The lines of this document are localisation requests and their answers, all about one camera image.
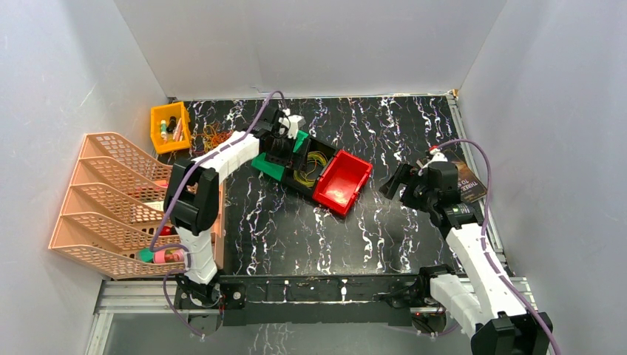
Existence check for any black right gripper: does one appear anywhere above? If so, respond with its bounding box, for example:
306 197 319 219
379 162 437 213

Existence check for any orange cable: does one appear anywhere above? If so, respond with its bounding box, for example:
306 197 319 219
194 122 234 157

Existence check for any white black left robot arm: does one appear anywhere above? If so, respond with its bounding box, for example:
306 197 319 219
163 109 304 308

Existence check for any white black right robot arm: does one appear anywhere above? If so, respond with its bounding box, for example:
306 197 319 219
379 160 553 354

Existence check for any green plastic bin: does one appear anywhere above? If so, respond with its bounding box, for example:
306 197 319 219
252 131 308 181

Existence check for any black plastic bin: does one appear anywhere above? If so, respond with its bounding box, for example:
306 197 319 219
281 137 339 197

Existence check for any red plastic bin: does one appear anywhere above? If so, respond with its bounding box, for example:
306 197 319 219
313 149 373 217

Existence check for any dark paperback book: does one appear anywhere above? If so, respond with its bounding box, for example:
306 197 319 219
445 149 487 203

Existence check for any yellow plastic bin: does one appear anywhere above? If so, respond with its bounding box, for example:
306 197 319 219
150 101 192 155

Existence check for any green capped pink bottle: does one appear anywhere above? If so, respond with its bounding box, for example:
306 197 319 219
136 248 185 264

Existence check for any peach plastic file rack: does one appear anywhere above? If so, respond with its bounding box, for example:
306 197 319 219
47 132 227 281

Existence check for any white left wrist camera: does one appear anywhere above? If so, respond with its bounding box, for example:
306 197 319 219
279 109 305 139

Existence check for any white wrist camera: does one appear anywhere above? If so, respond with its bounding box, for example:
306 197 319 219
279 109 305 139
422 146 448 169

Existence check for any yellow green wire coil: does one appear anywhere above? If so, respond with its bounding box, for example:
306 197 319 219
293 150 328 189

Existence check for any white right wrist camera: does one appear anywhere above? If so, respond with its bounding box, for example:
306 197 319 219
422 146 448 169

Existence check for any aluminium table frame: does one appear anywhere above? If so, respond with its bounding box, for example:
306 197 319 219
84 92 532 355

